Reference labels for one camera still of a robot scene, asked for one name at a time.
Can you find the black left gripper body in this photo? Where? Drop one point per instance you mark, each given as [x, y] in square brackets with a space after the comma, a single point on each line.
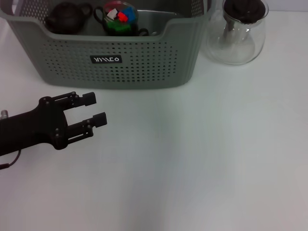
[31, 130]

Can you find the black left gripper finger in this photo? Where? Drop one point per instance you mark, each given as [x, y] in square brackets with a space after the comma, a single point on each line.
[80, 99]
[87, 127]

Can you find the green sloped brick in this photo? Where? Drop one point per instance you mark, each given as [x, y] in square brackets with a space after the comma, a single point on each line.
[126, 27]

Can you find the white two-stud brick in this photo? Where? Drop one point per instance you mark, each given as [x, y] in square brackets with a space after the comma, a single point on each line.
[111, 14]

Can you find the red stepped brick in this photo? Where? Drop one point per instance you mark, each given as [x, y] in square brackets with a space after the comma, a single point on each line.
[122, 16]

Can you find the blue square tile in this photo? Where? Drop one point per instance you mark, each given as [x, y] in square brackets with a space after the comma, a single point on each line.
[131, 13]

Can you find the small red single brick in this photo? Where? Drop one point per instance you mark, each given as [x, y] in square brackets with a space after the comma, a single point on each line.
[113, 4]

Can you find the grey-green perforated storage bin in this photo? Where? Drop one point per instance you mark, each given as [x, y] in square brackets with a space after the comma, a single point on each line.
[144, 72]

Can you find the black clay teapot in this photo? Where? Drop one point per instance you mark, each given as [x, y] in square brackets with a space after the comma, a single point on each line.
[65, 19]

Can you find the glass carafe with black lid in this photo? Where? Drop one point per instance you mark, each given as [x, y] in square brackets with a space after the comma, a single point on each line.
[235, 48]

